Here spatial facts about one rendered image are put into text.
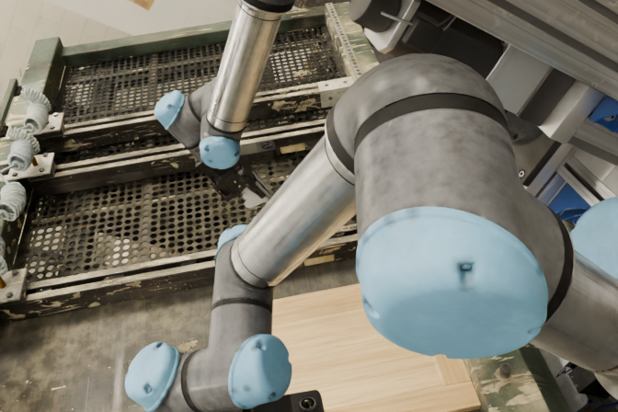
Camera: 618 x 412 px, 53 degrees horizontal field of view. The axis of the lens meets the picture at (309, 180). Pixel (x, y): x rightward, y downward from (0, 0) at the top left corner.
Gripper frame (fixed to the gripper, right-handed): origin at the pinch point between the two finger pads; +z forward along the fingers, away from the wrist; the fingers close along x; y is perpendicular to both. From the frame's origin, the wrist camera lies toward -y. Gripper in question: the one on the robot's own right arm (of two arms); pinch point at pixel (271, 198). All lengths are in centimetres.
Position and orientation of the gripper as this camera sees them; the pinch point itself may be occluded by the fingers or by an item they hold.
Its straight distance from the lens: 149.3
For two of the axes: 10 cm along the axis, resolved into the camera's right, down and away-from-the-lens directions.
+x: 2.2, 5.5, -8.0
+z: 5.5, 6.1, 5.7
